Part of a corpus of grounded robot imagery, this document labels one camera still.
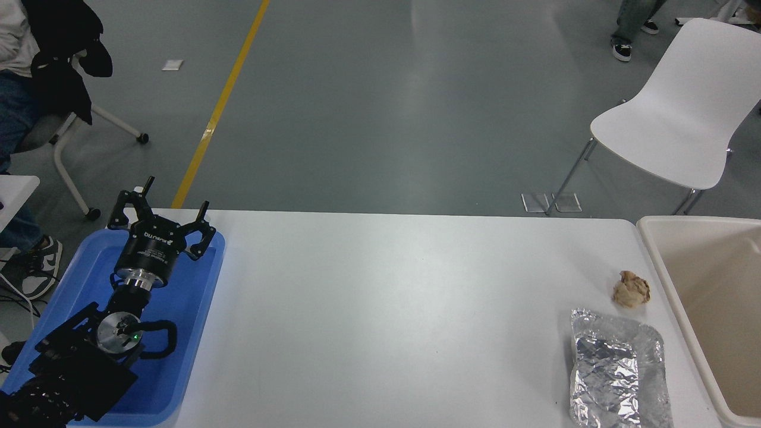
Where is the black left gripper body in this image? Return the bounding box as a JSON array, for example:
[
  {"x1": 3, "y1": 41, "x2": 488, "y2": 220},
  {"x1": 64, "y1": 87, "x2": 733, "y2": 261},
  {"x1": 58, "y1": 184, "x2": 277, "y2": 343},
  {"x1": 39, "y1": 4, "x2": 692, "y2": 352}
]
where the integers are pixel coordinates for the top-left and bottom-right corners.
[{"x1": 113, "y1": 221, "x2": 187, "y2": 287}]

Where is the blue plastic tray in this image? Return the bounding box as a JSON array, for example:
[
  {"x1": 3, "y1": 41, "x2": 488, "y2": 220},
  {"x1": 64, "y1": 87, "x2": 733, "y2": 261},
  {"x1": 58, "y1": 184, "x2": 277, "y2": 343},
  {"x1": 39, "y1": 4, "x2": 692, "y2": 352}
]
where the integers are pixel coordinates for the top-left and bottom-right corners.
[{"x1": 0, "y1": 228, "x2": 227, "y2": 427}]

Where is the small white table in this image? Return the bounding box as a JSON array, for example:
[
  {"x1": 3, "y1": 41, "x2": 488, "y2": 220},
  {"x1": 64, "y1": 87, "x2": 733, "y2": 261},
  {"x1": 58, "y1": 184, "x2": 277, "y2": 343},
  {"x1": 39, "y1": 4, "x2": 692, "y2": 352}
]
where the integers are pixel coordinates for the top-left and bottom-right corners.
[{"x1": 0, "y1": 174, "x2": 41, "y2": 232}]

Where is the grey wheeled office chair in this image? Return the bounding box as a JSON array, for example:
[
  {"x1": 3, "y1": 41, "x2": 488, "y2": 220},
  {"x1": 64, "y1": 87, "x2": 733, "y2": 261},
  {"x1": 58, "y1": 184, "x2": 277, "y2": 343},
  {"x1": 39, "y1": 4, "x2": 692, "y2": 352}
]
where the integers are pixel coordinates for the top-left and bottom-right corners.
[{"x1": 12, "y1": 104, "x2": 149, "y2": 221}]

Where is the black jacket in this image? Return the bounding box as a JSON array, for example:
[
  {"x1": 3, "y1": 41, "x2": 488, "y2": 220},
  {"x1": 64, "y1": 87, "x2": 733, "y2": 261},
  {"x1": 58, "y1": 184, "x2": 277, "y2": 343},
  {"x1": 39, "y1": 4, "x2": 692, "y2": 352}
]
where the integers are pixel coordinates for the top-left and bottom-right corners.
[{"x1": 23, "y1": 0, "x2": 113, "y2": 125}]

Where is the crumpled tan paper ball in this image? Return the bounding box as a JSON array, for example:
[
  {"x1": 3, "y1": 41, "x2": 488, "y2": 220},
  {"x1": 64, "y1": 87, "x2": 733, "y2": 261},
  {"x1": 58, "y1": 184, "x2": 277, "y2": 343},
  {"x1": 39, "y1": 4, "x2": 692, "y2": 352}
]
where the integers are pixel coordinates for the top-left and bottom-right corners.
[{"x1": 613, "y1": 270, "x2": 651, "y2": 308}]

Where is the crumpled silver foil tray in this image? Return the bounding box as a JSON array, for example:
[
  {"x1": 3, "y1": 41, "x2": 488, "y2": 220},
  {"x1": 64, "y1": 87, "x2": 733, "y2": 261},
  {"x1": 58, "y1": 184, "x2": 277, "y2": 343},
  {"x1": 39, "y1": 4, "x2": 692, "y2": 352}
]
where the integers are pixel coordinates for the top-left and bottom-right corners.
[{"x1": 569, "y1": 308, "x2": 674, "y2": 428}]

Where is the white plastic chair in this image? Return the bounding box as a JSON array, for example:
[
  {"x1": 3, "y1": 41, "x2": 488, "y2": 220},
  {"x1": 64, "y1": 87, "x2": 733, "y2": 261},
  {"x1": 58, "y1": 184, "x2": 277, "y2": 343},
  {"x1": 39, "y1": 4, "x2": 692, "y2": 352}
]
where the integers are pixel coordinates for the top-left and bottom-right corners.
[{"x1": 546, "y1": 18, "x2": 761, "y2": 216}]

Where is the large pale bin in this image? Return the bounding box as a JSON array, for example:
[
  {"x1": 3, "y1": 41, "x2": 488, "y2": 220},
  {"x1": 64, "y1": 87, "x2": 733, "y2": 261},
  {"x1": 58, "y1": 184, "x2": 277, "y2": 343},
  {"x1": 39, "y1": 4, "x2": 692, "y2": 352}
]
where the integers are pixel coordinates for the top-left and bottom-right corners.
[{"x1": 636, "y1": 215, "x2": 761, "y2": 428}]

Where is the black floor cable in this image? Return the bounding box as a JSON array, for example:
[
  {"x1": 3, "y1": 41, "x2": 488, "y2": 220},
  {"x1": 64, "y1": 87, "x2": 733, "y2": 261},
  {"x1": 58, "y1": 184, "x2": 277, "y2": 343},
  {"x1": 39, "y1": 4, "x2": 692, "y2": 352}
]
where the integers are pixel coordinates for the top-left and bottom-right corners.
[{"x1": 0, "y1": 256, "x2": 60, "y2": 305}]

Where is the white floor cable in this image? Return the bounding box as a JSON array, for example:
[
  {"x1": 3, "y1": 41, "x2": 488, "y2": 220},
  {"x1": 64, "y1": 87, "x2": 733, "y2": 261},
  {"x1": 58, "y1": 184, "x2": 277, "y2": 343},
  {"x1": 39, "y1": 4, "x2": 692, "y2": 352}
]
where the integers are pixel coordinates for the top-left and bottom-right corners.
[{"x1": 0, "y1": 272, "x2": 39, "y2": 331}]

